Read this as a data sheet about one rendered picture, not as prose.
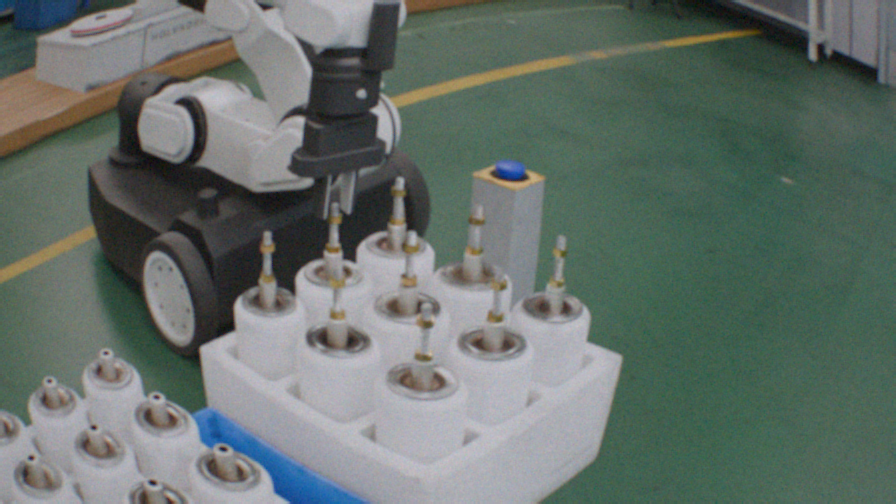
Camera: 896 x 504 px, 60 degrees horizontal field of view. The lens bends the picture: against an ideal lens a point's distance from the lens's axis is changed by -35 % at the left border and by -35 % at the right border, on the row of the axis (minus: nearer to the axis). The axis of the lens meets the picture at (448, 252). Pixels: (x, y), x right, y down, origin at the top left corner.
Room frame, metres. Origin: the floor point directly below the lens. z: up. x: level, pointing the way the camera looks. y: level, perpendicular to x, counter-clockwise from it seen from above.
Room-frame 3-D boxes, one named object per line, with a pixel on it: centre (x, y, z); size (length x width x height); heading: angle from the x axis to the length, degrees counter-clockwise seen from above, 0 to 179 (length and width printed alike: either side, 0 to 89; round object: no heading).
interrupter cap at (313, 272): (1.24, 0.13, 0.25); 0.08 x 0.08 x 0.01
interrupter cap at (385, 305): (1.17, 0.04, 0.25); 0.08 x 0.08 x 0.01
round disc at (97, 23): (3.11, 1.37, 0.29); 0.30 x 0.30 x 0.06
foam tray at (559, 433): (1.17, 0.04, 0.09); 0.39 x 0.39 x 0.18; 53
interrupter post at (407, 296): (1.17, 0.04, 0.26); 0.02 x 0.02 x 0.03
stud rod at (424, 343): (1.01, 0.02, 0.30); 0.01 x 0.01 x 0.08
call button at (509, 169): (1.45, -0.07, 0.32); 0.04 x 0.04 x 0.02
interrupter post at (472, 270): (1.27, -0.03, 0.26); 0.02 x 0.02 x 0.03
